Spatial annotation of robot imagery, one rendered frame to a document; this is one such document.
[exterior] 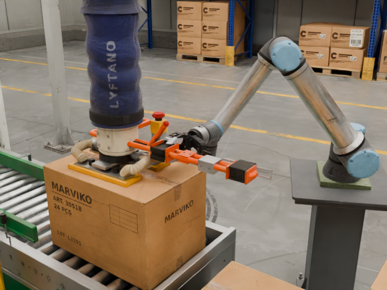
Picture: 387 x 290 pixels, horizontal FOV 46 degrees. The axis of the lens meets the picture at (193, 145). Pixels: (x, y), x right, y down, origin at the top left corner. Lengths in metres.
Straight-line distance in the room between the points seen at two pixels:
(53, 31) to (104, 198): 3.11
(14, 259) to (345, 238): 1.61
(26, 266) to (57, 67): 2.93
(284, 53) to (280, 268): 1.55
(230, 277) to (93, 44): 1.09
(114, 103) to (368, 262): 2.06
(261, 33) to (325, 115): 8.60
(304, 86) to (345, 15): 8.13
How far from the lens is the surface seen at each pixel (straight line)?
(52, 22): 4.75
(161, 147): 1.79
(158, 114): 2.42
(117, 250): 1.91
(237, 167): 1.60
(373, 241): 3.45
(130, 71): 1.80
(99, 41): 1.78
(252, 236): 3.30
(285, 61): 1.90
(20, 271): 2.27
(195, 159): 1.70
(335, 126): 2.06
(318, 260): 2.55
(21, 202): 2.77
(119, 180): 1.82
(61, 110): 4.90
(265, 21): 10.51
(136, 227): 1.77
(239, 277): 1.99
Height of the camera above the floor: 1.73
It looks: 20 degrees down
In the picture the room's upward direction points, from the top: straight up
